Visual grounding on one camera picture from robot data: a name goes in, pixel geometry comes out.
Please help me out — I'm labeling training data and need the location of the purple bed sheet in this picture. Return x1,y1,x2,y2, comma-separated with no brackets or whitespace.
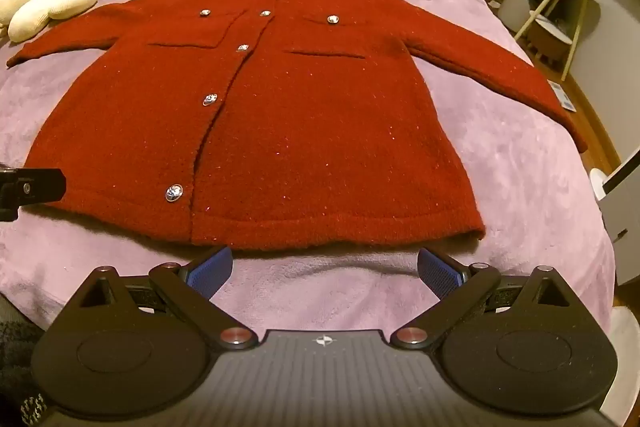
0,0,617,333

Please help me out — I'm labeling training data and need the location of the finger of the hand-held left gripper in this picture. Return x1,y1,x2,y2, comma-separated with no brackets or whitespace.
0,166,67,223

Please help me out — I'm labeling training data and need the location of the dark knit cloth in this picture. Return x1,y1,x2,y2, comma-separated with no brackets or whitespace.
0,296,49,427

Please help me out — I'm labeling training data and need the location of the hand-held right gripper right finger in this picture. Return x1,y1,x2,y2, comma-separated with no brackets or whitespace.
390,247,572,353

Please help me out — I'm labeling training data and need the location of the red knit cardigan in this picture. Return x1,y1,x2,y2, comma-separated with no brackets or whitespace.
6,0,590,252

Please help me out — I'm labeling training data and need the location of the printed booklet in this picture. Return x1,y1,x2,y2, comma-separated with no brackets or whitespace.
548,80,577,113

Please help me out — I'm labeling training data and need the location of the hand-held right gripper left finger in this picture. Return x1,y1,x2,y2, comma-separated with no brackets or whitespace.
77,246,259,353

